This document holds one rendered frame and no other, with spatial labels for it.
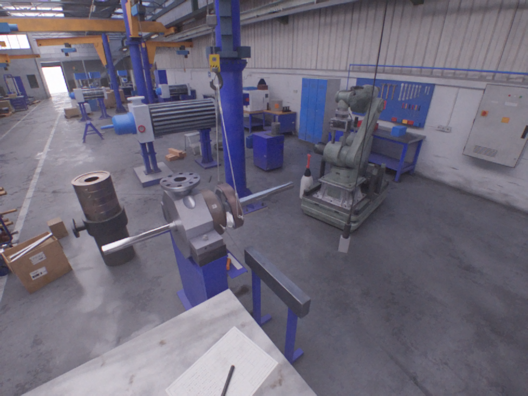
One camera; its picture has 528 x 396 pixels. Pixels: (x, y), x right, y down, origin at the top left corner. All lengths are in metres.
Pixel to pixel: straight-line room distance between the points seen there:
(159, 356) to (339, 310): 1.76
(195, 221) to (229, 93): 2.17
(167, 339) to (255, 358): 0.46
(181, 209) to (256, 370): 0.98
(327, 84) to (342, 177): 3.62
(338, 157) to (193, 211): 2.27
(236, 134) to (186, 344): 2.74
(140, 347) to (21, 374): 1.60
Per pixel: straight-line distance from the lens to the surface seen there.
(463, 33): 5.94
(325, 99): 6.80
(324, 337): 2.50
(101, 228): 3.10
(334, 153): 3.41
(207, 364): 1.38
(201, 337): 1.46
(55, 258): 3.56
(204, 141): 5.75
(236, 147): 3.59
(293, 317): 1.76
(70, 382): 1.58
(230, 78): 3.43
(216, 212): 1.74
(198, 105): 5.43
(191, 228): 1.61
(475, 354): 2.94
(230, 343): 1.41
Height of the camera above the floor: 2.09
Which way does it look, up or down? 29 degrees down
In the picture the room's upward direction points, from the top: straight up
